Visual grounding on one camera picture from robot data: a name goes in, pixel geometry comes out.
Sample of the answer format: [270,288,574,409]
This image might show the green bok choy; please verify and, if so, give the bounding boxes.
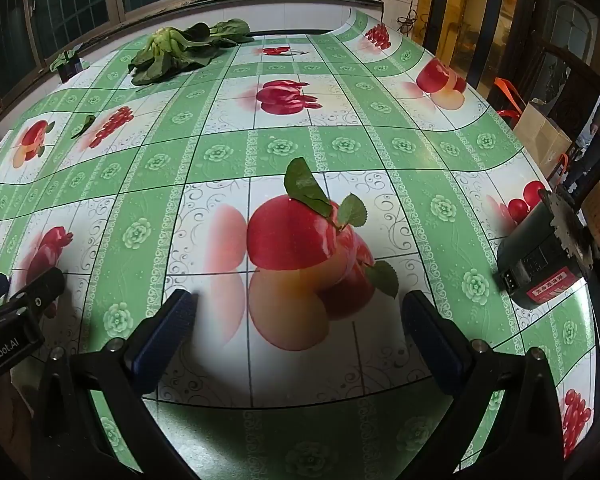
[129,18,256,86]

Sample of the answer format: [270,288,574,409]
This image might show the loose green leaf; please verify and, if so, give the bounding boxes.
[70,115,97,140]

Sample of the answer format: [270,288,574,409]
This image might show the dark green device red label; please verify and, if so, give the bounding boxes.
[495,187,596,311]

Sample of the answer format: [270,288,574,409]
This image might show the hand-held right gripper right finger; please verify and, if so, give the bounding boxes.
[401,290,568,480]

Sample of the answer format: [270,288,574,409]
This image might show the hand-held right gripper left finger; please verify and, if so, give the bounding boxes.
[30,289,201,480]

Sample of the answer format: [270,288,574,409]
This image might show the gold framed glass door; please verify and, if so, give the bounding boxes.
[425,0,536,111]

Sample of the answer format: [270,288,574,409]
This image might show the hanging black cable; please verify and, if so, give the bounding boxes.
[397,0,431,43]

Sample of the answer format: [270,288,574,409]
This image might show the dark wooden armchair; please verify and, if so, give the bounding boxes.
[532,35,600,126]

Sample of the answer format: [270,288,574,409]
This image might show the green fruit-print tablecloth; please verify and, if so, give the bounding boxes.
[0,7,600,480]

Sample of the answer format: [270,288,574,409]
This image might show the green cloth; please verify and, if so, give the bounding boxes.
[49,50,81,72]

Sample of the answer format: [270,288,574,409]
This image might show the brown paper bag orange handles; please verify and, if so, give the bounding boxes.
[495,77,581,183]

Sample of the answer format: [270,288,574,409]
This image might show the small black box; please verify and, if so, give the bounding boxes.
[56,57,83,83]

